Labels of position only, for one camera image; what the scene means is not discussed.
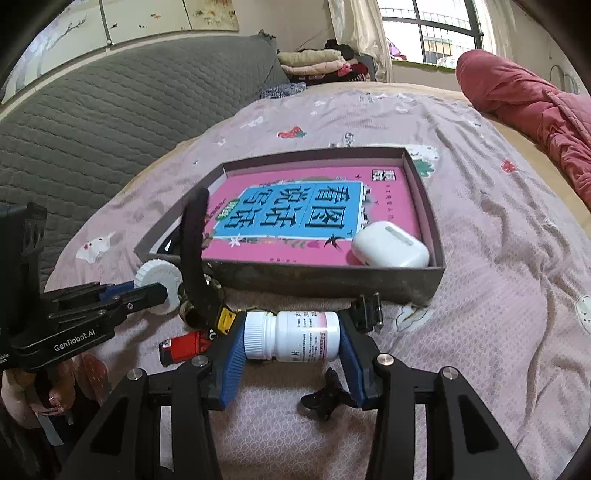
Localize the purple printed bedsheet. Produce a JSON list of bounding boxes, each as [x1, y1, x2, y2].
[[44, 88, 591, 480]]

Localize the shallow brown cardboard box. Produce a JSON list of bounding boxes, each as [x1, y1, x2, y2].
[[134, 146, 447, 305]]

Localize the floral wall panel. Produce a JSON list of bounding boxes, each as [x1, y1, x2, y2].
[[0, 0, 241, 97]]

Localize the clothes on windowsill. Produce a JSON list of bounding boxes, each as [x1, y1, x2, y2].
[[388, 39, 458, 72]]

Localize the pink quilt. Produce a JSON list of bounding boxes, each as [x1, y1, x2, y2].
[[456, 48, 591, 208]]

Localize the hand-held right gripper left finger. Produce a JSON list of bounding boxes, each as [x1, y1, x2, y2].
[[60, 314, 247, 480]]

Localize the yellow watch with black strap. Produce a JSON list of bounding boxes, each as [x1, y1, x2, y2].
[[178, 187, 385, 335]]

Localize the cream curtain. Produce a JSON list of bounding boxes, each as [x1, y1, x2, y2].
[[480, 0, 513, 56], [328, 0, 393, 83]]

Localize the white ribbed jar lid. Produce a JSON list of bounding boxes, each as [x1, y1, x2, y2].
[[135, 261, 182, 317]]

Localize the black hair clip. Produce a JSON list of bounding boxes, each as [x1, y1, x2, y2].
[[300, 368, 358, 421]]

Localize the barred window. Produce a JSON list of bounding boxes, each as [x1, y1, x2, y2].
[[379, 0, 483, 65]]

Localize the white earbuds case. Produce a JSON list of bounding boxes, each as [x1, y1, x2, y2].
[[352, 220, 430, 268]]

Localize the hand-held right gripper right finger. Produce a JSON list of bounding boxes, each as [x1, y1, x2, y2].
[[339, 311, 532, 480]]

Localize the person's left hand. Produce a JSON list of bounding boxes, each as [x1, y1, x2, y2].
[[0, 357, 77, 430]]

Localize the white pill bottle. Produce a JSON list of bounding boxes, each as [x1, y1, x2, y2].
[[243, 310, 341, 362]]

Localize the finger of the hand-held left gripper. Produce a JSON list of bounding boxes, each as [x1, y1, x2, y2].
[[48, 284, 169, 324], [46, 281, 139, 306]]

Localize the dark patterned cloth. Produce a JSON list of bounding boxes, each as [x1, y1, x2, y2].
[[259, 82, 308, 100]]

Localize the pile of folded clothes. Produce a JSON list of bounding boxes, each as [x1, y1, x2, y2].
[[277, 39, 370, 84]]

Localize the pink and blue book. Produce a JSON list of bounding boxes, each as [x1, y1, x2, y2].
[[201, 165, 430, 267]]

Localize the red and black lighter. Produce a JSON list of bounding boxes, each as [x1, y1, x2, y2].
[[159, 330, 218, 367]]

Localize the grey quilted headboard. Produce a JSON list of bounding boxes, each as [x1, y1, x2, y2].
[[0, 34, 291, 296]]

